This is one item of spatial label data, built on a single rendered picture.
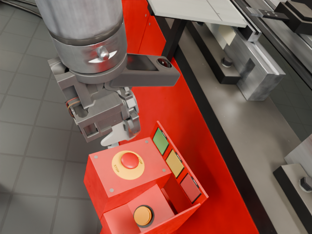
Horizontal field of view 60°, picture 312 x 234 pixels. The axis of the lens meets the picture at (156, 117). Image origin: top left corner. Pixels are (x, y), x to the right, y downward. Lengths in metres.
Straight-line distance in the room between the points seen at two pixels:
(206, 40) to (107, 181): 0.50
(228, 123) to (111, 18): 0.45
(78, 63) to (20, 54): 1.81
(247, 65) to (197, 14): 0.19
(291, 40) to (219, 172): 0.55
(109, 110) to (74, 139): 1.24
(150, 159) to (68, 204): 0.83
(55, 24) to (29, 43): 1.93
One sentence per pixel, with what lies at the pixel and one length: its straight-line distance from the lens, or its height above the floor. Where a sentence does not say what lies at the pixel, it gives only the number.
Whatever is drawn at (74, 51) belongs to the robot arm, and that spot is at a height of 1.12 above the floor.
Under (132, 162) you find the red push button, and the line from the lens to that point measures 0.57.
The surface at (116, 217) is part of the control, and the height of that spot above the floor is 0.70.
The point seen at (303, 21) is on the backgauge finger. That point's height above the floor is 1.02.
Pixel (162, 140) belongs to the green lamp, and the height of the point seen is 0.82.
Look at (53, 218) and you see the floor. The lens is 1.37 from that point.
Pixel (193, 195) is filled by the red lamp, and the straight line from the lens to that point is 0.57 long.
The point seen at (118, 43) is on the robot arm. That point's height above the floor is 1.13.
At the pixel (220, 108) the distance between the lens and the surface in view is 0.67.
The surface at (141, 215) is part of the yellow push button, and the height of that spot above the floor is 0.73.
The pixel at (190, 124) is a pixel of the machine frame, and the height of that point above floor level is 0.77.
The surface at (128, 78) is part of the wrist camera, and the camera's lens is 0.34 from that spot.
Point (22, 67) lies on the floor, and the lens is 1.98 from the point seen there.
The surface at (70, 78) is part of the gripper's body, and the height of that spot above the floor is 1.07.
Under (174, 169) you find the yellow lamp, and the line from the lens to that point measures 0.60.
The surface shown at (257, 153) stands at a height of 0.87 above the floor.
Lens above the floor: 1.28
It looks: 45 degrees down
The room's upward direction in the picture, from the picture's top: 24 degrees clockwise
